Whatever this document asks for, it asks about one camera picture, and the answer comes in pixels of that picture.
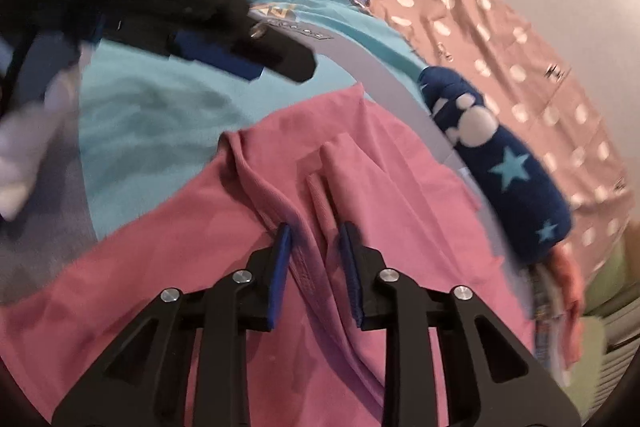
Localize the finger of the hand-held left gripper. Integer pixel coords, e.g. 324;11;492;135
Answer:
165;18;319;84

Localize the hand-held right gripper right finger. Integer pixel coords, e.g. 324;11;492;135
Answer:
339;221;583;427

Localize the pink long-sleeved garment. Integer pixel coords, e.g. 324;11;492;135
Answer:
0;82;538;427

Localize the grey pleated curtain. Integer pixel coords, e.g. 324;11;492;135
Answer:
575;302;640;403

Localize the salmon folded garment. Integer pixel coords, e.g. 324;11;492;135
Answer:
542;249;587;375

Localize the person's left forearm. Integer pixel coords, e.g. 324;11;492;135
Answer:
0;27;88;223

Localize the pink polka dot sheet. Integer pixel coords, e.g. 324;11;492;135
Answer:
365;0;632;288

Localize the navy star print fleece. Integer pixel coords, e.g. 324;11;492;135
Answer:
417;67;573;268

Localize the blue and grey printed bedspread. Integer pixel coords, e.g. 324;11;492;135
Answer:
0;0;471;308

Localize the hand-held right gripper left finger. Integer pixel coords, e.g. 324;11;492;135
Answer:
51;222;292;427

